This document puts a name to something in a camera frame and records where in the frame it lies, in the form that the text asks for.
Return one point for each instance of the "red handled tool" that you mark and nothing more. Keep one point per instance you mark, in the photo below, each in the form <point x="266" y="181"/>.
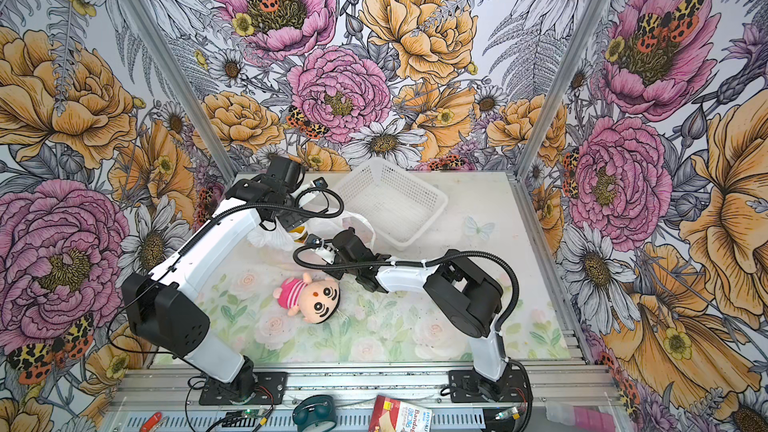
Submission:
<point x="153" y="422"/>

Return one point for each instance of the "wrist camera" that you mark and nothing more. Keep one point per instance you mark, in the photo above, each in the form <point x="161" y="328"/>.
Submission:
<point x="321" y="248"/>
<point x="318" y="185"/>

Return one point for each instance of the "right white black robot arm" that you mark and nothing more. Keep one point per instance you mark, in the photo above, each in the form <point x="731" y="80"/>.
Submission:
<point x="468" y="297"/>

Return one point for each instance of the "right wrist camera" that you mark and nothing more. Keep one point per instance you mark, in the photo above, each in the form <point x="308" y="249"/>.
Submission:
<point x="321" y="248"/>

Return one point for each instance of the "red white bandage box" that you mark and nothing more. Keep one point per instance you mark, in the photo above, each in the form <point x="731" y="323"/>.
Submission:
<point x="394" y="415"/>

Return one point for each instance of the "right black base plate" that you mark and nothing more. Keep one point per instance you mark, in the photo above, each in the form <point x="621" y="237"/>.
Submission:
<point x="468" y="386"/>

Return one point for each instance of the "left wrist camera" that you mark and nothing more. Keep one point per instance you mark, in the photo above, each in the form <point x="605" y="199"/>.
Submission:
<point x="318" y="185"/>

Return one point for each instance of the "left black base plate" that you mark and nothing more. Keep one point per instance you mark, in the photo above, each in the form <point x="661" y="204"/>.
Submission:
<point x="261" y="388"/>

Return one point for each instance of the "aluminium front rail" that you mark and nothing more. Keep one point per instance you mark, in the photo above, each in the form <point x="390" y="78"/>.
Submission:
<point x="567" y="381"/>

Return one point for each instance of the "teal tape roll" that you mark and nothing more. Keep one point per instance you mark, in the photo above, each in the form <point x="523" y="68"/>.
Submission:
<point x="315" y="414"/>

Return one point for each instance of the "pink plastic box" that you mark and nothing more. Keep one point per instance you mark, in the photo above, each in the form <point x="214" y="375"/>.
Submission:
<point x="581" y="417"/>

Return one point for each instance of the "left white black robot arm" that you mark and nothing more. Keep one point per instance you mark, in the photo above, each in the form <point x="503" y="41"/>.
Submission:
<point x="161" y="306"/>

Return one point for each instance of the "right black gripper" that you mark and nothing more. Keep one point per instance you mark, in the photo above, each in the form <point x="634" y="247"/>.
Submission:
<point x="334" y="273"/>

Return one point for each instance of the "green circuit board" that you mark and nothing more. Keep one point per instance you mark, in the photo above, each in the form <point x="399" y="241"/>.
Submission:
<point x="248" y="417"/>

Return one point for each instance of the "pink plush doll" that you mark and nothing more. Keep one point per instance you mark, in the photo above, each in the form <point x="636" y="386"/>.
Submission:
<point x="316" y="301"/>

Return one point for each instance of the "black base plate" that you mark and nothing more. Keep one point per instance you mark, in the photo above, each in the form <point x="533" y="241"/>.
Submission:
<point x="261" y="388"/>
<point x="468" y="386"/>

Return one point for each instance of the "white plastic bag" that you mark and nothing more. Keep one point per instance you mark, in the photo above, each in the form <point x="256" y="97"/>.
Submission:
<point x="279" y="239"/>

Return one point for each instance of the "white plastic mesh basket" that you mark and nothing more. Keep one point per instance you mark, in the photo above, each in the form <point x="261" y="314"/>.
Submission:
<point x="399" y="205"/>

